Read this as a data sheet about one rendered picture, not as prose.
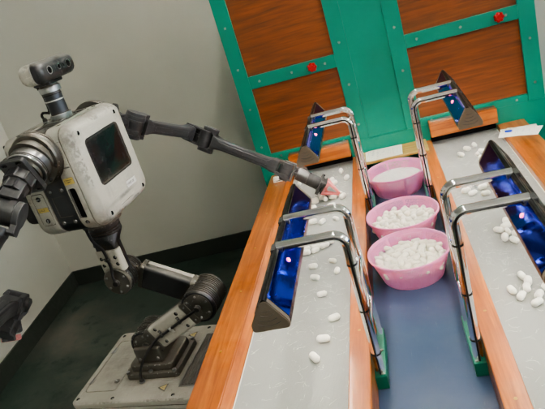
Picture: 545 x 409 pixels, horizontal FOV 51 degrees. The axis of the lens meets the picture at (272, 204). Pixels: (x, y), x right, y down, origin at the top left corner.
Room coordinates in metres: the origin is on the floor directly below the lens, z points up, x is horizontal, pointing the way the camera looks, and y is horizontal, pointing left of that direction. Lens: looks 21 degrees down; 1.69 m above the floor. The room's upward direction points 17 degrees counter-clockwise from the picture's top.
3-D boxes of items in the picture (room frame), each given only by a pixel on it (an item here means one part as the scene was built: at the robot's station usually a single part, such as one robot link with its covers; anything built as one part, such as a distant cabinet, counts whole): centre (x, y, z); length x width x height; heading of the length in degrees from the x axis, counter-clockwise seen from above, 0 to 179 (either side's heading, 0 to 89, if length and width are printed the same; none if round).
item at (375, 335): (1.27, -0.08, 0.90); 0.20 x 0.19 x 0.45; 166
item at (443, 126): (2.51, -0.95, 0.83); 0.30 x 0.06 x 0.07; 76
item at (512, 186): (1.16, -0.54, 1.08); 0.62 x 0.08 x 0.07; 166
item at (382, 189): (2.33, -0.55, 0.72); 0.27 x 0.27 x 0.10
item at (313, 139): (2.23, -0.24, 1.08); 0.62 x 0.08 x 0.07; 166
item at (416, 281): (1.63, -0.38, 0.72); 0.27 x 0.27 x 0.10
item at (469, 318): (1.17, -0.46, 0.90); 0.20 x 0.19 x 0.45; 166
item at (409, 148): (2.54, -0.61, 0.77); 0.33 x 0.15 x 0.01; 76
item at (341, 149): (2.67, -0.29, 0.83); 0.30 x 0.06 x 0.07; 76
